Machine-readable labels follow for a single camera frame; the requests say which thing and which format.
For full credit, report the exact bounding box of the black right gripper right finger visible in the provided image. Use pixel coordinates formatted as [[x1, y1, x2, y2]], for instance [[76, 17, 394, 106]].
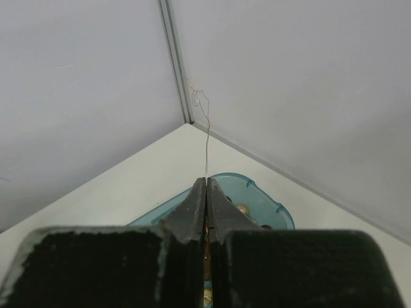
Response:
[[207, 178, 404, 307]]

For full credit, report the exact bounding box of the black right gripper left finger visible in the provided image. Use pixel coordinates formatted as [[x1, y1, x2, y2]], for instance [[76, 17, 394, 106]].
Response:
[[1, 178, 206, 307]]

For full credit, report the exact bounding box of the thin wire light string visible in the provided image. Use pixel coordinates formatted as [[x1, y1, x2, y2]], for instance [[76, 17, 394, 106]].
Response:
[[179, 75, 213, 179]]

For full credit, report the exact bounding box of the gold glitter bauble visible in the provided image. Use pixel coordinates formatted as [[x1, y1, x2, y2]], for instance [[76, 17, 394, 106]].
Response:
[[236, 204, 250, 216]]

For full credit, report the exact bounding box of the teal plastic tray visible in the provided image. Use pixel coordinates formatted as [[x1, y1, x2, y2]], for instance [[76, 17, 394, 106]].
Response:
[[127, 172, 295, 308]]

